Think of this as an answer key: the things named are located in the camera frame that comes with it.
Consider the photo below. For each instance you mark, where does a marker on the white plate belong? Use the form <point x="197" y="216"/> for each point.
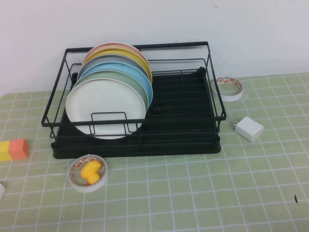
<point x="103" y="106"/>

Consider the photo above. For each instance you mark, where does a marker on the light green plate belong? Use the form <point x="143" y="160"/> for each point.
<point x="130" y="83"/>

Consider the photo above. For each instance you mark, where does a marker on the light blue plate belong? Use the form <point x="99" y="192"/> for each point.
<point x="120" y="67"/>

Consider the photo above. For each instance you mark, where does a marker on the yellow plate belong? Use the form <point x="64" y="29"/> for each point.
<point x="135" y="56"/>

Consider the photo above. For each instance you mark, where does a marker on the grey plate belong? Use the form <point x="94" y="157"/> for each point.
<point x="113" y="58"/>

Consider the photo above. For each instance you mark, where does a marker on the pink plate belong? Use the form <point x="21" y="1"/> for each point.
<point x="108" y="45"/>

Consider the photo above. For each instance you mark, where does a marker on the white tape roll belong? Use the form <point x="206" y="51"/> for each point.
<point x="229" y="96"/>
<point x="96" y="187"/>

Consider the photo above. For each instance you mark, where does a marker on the green checkered tablecloth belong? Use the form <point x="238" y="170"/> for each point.
<point x="169" y="198"/>

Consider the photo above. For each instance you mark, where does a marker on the yellow rubber duck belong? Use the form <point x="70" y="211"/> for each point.
<point x="90" y="172"/>

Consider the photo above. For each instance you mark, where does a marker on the white charger adapter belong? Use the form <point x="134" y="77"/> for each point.
<point x="249" y="128"/>

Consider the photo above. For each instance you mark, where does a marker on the orange cube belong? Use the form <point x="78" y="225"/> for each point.
<point x="18" y="148"/>

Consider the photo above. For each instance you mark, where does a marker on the yellow cube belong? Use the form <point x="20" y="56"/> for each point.
<point x="4" y="151"/>

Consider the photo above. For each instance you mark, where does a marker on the white foam cube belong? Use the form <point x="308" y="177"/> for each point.
<point x="2" y="192"/>

